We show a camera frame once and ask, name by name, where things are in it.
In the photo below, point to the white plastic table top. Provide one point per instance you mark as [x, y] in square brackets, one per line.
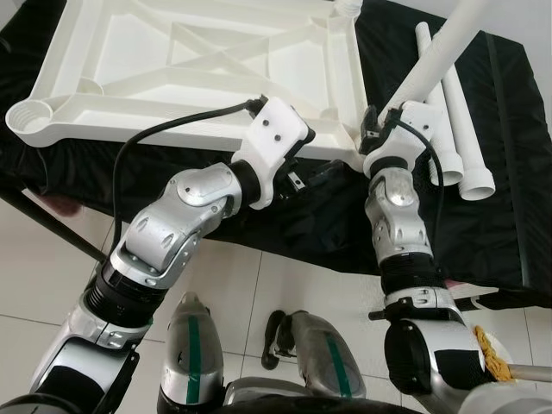
[86, 52]

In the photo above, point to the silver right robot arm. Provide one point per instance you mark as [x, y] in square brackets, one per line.
[397, 216]

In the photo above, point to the black cloth table cover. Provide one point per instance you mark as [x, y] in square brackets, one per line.
[302, 224]

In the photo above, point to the silver right robot leg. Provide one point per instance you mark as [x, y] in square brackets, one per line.
[328, 362]

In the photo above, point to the silver robot leg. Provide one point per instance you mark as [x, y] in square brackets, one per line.
[190, 354]
[328, 362]

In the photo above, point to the silver left robot leg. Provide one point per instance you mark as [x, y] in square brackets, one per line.
[190, 354]

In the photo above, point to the black robot torso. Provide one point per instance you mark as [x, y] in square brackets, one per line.
[345, 407]

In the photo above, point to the red seat edge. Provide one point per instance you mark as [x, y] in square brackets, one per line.
[56, 207]

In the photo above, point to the white plate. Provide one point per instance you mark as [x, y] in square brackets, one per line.
[509, 354]

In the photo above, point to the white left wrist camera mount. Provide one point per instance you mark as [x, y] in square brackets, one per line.
[276, 134]

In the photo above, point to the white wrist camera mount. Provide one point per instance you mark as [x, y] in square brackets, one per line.
[418, 121]
[276, 134]

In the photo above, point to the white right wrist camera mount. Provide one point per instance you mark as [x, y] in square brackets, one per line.
[418, 121]

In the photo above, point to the black metal frame bar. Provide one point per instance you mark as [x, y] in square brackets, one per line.
[60, 228]
[517, 300]

